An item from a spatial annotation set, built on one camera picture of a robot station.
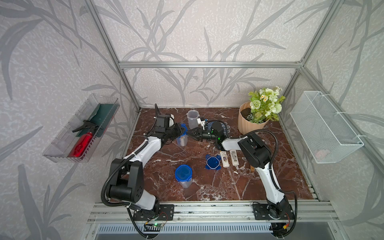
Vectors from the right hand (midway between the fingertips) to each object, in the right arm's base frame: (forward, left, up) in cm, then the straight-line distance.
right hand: (187, 133), depth 88 cm
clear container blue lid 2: (+16, -3, -3) cm, 17 cm away
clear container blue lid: (+2, +1, +1) cm, 3 cm away
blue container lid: (-13, -16, -14) cm, 25 cm away
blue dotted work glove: (+1, -23, +1) cm, 23 cm away
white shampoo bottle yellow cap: (-11, -23, -13) cm, 29 cm away
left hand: (+2, +1, 0) cm, 2 cm away
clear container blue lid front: (-23, +1, -4) cm, 24 cm away
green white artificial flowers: (+11, -46, +12) cm, 49 cm away
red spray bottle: (-19, +39, +22) cm, 48 cm away
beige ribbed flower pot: (+6, -38, -3) cm, 38 cm away
